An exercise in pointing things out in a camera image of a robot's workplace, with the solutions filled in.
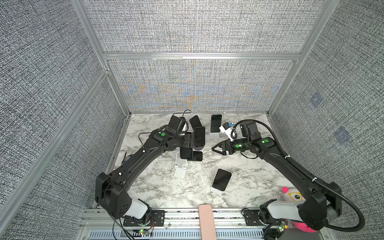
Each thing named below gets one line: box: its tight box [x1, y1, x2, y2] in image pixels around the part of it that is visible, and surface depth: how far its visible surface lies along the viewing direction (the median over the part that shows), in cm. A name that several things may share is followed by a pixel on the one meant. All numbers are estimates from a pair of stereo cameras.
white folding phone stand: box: [174, 151, 187, 179], surface depth 87 cm
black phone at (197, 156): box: [193, 151, 203, 162], surface depth 97 cm
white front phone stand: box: [210, 186, 224, 195], surface depth 82 cm
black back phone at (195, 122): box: [189, 115, 202, 130], surface depth 98 cm
